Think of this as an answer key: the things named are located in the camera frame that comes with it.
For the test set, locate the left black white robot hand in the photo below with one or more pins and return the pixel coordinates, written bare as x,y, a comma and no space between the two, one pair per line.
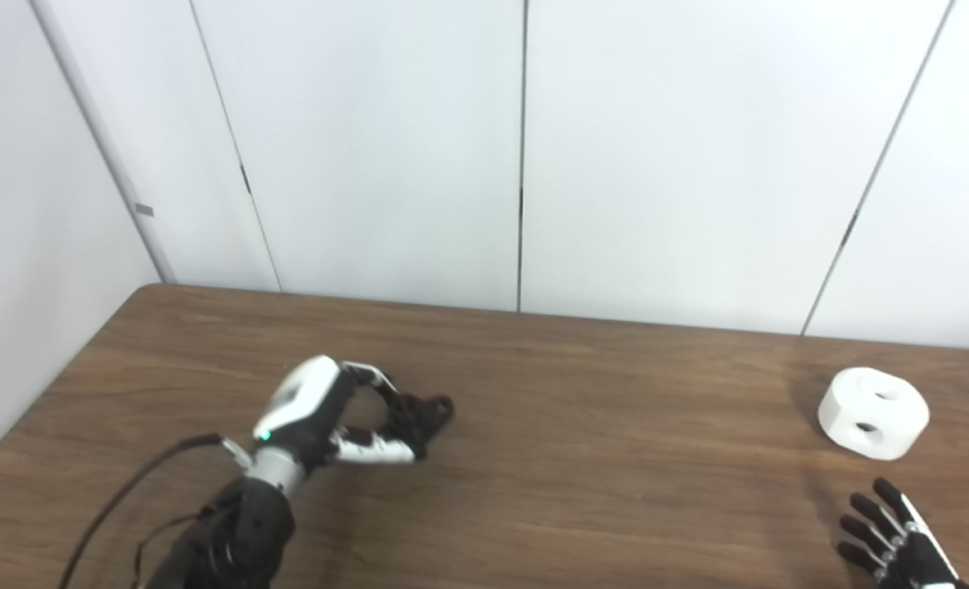
300,397

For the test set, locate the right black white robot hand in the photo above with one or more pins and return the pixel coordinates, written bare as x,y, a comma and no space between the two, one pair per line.
914,556

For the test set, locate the black flanged holder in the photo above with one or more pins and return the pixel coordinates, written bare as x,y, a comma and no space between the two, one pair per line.
435,411

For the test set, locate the round white piece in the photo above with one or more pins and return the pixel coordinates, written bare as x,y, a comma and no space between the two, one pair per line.
849,409

